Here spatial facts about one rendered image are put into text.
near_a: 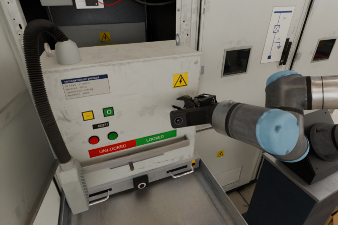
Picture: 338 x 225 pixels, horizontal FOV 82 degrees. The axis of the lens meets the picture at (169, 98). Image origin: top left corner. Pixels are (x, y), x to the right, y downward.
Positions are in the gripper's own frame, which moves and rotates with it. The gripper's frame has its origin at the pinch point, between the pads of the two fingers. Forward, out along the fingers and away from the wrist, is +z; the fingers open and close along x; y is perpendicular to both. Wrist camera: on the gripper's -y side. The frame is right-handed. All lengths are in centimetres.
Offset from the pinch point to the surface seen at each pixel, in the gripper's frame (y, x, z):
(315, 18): 105, 21, -3
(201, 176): 11.7, -37.7, 3.0
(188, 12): 27.6, 31.9, 17.5
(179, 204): -4.4, -39.2, -0.9
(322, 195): 55, -56, -28
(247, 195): 85, -118, 33
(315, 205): 53, -62, -26
